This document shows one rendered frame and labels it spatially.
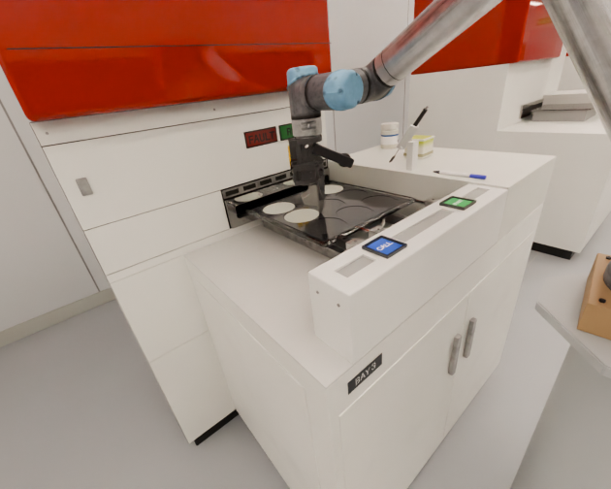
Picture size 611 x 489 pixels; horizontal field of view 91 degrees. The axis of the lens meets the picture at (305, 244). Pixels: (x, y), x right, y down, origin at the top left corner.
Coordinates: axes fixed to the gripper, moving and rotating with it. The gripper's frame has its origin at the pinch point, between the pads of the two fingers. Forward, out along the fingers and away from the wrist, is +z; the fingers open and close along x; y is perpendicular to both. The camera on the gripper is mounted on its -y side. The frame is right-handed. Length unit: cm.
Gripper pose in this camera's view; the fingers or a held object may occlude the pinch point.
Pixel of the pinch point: (322, 208)
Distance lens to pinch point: 86.9
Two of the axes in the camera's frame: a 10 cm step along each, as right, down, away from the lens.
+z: 1.0, 8.8, 4.6
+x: 1.2, 4.5, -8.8
